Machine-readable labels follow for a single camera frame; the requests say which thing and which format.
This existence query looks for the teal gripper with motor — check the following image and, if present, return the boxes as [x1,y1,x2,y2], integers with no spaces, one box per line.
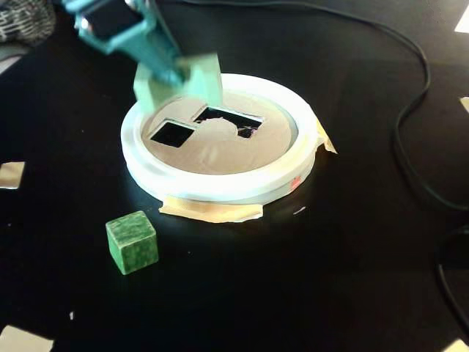
[61,0,188,88]

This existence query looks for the mint green U-shaped block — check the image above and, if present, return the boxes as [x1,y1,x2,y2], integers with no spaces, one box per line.
[133,52,224,111]

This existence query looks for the patterned grey cloth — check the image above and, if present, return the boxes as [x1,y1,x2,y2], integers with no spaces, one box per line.
[0,5,56,45]

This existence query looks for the long beige masking tape strip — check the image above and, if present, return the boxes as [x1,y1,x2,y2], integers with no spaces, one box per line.
[158,196,265,224]

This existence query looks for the dark green wooden cube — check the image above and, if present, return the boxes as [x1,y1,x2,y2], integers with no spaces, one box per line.
[105,210,160,276]

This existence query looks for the white paper sheet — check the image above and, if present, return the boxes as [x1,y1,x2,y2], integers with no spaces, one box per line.
[454,6,469,34]

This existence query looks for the long black cable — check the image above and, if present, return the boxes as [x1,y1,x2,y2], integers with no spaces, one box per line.
[182,0,469,213]

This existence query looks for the looped black cable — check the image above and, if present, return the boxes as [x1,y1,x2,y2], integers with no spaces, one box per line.
[437,225,469,340]

